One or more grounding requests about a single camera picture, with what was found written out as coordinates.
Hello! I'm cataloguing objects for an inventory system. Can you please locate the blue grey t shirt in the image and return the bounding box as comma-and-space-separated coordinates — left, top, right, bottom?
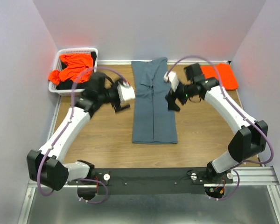
132, 57, 178, 144

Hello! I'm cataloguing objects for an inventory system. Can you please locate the aluminium extrusion rail frame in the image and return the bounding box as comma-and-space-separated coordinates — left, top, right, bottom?
18, 60, 280, 224

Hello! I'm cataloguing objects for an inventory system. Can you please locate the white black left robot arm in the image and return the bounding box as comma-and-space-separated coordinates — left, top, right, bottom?
27, 72, 135, 191

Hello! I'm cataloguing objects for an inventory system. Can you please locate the black t shirt in basket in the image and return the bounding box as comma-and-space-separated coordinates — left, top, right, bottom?
56, 51, 97, 90

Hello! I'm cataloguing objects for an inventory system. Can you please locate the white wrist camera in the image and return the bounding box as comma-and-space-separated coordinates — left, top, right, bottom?
163, 71, 180, 92
117, 82, 135, 103

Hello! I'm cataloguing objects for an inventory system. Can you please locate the white plastic laundry basket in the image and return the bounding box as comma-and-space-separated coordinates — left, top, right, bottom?
49, 47, 98, 96

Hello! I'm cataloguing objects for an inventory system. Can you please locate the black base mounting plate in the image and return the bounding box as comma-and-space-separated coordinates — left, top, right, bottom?
68, 168, 233, 201

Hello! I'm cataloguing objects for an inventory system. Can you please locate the crumpled orange t shirt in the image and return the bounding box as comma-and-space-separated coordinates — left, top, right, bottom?
48, 54, 94, 85

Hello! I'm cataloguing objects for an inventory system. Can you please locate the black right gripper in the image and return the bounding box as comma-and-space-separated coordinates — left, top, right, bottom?
164, 77, 194, 112

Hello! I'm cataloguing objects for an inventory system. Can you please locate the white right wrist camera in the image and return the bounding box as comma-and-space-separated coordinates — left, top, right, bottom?
163, 71, 180, 92

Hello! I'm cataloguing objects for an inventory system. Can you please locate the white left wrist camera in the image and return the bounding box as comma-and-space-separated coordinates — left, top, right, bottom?
117, 82, 135, 103

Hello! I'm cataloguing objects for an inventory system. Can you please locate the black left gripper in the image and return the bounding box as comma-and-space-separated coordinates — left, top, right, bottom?
98, 77, 131, 113

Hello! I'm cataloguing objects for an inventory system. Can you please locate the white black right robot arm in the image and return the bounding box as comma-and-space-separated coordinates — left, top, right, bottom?
163, 63, 268, 183

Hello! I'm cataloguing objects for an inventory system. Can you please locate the folded orange t shirt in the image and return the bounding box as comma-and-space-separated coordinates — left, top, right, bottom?
201, 63, 238, 91

